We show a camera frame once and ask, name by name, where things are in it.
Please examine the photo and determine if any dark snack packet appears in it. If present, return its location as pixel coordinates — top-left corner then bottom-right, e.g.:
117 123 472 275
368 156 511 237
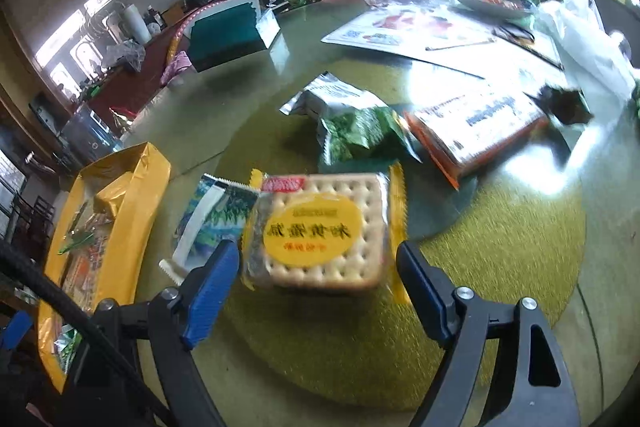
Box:
542 86 596 125

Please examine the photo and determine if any long orange-edged cracker pack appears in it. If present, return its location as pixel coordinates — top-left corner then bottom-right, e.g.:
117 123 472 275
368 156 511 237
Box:
404 92 551 190

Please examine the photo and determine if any white cylinder flask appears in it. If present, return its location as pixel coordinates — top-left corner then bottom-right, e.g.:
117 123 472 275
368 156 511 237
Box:
122 3 151 45

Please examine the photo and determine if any green leaf-print snack packet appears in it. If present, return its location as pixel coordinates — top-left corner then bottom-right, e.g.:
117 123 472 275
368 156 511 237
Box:
317 106 423 168

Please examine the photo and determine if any green glass turntable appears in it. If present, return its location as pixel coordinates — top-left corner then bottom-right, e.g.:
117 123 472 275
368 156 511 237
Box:
212 57 587 410

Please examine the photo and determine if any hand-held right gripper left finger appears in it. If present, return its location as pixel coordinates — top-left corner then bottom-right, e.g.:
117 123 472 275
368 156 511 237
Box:
65 238 242 427

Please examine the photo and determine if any black cable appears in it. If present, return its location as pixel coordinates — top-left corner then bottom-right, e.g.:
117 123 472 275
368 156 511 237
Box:
0 239 173 427

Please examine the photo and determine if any teal box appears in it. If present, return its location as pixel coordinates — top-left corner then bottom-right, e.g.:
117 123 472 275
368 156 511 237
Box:
189 0 261 72

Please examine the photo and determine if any tissue box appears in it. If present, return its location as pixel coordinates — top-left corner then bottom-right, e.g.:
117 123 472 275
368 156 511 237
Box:
255 7 282 48

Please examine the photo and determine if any silver snack packet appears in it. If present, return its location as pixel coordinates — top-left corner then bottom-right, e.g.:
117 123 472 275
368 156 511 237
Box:
279 73 383 120

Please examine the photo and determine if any white plastic bag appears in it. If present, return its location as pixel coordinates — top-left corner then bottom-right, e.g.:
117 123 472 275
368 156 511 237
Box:
535 0 638 102

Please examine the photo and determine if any white bamboo-print snack packet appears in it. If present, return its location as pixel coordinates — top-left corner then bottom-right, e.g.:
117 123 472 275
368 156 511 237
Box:
159 173 261 285

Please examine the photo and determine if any printed paper leaflet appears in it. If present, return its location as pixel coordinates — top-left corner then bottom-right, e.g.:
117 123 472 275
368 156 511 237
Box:
320 3 501 58

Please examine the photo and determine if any pink cloth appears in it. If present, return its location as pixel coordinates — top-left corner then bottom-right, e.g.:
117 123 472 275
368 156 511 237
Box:
160 51 193 88

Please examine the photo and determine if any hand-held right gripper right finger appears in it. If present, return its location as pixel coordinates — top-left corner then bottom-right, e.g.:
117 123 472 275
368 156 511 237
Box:
396 240 582 427

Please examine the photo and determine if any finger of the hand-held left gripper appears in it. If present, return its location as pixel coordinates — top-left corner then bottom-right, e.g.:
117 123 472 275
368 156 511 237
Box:
0 311 33 350

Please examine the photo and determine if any yellow cardboard box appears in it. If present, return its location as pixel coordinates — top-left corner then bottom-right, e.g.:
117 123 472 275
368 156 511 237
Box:
37 143 172 394

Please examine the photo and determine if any grey cloth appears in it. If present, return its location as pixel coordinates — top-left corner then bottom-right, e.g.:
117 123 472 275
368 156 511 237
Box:
102 39 146 70

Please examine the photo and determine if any yellow square cracker packet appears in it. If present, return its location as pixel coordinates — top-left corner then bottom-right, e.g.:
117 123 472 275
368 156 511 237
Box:
241 160 408 305

